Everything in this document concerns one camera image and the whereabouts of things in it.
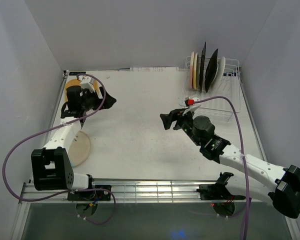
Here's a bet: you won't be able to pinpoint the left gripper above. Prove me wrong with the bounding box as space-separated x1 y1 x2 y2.
80 86 116 112

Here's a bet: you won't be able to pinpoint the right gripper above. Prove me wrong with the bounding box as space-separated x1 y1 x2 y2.
160 106 202 146

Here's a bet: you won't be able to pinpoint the orange woven square plate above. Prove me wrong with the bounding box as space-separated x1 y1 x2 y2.
65 78 101 97

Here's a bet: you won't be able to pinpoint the blue cream round plate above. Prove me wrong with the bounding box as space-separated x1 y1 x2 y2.
67 131 92 167

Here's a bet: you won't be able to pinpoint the pink cream round plate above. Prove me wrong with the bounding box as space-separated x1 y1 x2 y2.
189 51 195 89

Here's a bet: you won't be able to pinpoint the black floral square plate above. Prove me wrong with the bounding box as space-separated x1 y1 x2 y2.
204 48 219 93

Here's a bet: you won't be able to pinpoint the cream floral square plate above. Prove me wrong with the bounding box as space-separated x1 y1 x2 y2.
199 42 207 93

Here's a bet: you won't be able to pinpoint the yellow cream round plate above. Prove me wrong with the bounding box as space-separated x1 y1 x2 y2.
193 53 200 90

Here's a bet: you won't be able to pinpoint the green rimmed white plate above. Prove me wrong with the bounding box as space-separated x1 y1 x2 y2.
213 56 226 82

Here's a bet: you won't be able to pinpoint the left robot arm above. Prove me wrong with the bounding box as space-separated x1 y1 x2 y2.
31 85 117 200

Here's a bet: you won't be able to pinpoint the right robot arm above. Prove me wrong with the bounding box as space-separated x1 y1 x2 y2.
160 108 300 219

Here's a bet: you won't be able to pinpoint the paper sheets at back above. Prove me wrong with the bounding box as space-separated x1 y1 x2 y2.
129 66 179 72

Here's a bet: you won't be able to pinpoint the blue label sticker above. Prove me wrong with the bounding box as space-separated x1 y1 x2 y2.
68 71 86 76

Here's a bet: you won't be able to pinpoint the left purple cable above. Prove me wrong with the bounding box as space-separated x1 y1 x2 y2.
2 73 117 225

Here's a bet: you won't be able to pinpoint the purple cable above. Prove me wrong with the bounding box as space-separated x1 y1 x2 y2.
2 73 117 225
193 96 252 240

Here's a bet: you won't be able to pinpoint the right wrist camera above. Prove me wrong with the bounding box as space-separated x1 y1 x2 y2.
182 96 201 116

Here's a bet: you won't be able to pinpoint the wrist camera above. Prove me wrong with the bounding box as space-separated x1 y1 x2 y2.
182 96 201 116
78 75 96 93

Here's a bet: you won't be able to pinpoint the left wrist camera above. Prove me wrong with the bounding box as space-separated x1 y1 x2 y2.
78 75 96 93

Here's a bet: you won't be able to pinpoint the white wire dish rack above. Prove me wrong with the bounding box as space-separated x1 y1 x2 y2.
179 56 242 122

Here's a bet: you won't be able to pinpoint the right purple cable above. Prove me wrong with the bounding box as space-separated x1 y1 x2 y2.
193 96 252 240

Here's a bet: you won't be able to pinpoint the aluminium frame rail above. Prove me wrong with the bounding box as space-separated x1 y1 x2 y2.
21 180 246 204

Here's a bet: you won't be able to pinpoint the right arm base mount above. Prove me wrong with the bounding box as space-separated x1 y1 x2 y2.
196 172 246 201

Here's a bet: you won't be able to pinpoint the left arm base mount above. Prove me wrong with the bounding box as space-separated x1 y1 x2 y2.
67 184 112 202

